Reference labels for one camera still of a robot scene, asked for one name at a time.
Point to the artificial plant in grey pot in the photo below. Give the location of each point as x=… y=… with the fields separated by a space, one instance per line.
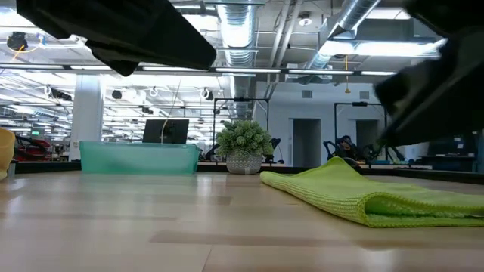
x=244 y=140

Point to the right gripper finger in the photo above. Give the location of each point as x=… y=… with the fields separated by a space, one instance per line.
x=446 y=98

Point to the silver spiral ventilation duct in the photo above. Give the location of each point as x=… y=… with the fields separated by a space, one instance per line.
x=236 y=38
x=351 y=15

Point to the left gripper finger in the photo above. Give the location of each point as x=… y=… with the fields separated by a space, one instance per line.
x=121 y=62
x=132 y=30

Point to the lime green microfiber towel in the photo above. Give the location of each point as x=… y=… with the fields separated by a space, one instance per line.
x=340 y=189

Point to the red shelving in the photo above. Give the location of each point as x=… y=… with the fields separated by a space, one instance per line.
x=34 y=149

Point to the black aluminium table frame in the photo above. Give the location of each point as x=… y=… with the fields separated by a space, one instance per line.
x=41 y=167

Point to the black gantry frame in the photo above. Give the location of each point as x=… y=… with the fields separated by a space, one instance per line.
x=359 y=104

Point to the yellow microfiber towel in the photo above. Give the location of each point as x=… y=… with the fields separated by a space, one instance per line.
x=5 y=147

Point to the dark screen cabinet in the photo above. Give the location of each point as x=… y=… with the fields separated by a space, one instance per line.
x=450 y=151

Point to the person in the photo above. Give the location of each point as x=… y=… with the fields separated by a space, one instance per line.
x=344 y=145

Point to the teal translucent plastic bin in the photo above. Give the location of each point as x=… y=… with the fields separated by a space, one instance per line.
x=140 y=158

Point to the white structural pillar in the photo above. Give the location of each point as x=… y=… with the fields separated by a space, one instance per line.
x=87 y=109

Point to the black computer monitor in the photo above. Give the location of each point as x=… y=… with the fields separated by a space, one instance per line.
x=174 y=131

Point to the black background robot arm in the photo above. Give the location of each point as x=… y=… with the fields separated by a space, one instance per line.
x=372 y=153

